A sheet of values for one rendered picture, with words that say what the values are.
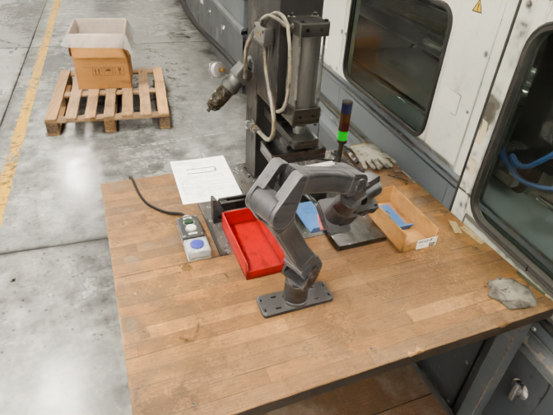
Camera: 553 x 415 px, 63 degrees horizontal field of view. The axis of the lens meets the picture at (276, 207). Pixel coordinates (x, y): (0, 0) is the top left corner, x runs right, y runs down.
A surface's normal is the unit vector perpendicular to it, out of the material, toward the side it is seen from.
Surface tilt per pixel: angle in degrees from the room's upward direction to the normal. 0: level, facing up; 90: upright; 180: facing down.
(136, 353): 0
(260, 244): 0
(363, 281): 0
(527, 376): 90
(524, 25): 90
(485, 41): 90
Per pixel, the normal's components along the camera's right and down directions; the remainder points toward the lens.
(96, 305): 0.05, -0.81
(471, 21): -0.95, 0.14
